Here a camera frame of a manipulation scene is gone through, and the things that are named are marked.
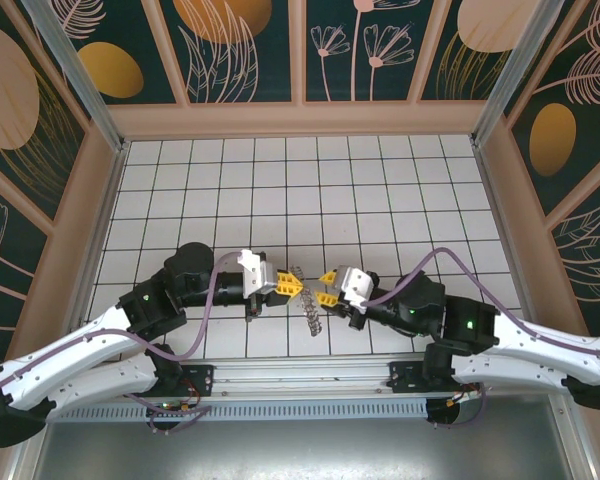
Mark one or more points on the metal disc with key rings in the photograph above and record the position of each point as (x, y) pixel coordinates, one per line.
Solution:
(312, 320)

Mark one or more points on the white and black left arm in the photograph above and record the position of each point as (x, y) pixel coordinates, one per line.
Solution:
(105, 372)

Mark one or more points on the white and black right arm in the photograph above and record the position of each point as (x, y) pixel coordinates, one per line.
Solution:
(530, 375)

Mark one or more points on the grey metal sheet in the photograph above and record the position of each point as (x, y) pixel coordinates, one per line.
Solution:
(305, 450)

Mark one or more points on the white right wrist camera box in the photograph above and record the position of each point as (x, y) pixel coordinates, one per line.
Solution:
(355, 287)

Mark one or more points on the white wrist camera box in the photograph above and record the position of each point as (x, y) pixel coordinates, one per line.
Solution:
(355, 287)
(257, 272)

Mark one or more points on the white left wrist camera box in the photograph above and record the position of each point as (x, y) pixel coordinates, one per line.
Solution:
(257, 272)

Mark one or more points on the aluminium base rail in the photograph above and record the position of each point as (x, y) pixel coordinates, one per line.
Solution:
(305, 375)

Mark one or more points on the aluminium table side rail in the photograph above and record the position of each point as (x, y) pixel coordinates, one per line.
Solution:
(102, 240)
(506, 240)

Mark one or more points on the aluminium frame post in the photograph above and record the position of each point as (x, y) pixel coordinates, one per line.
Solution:
(82, 75)
(505, 70)

